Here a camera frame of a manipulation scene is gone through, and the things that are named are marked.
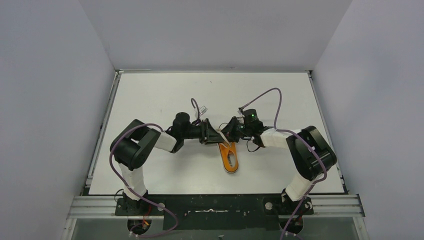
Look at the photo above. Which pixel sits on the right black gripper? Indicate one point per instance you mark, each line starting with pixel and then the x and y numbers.
pixel 229 130

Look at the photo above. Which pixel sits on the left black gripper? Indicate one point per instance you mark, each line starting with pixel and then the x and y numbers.
pixel 205 132

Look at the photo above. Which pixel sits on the orange canvas sneaker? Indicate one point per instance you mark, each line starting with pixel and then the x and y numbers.
pixel 228 153

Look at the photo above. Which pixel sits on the cream shoelace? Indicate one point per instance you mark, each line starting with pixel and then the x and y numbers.
pixel 224 138

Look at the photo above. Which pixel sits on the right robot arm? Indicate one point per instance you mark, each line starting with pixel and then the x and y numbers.
pixel 312 155

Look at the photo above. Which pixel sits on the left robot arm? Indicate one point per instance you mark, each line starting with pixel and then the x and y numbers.
pixel 130 150

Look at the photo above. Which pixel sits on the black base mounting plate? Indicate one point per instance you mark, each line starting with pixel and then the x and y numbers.
pixel 270 212

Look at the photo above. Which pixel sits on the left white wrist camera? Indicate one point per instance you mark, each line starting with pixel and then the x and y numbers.
pixel 203 110

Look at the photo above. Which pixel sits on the aluminium right table rail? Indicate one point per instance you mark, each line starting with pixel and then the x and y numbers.
pixel 337 165

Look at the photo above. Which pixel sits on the aluminium front rail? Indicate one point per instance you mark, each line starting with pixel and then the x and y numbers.
pixel 324 206

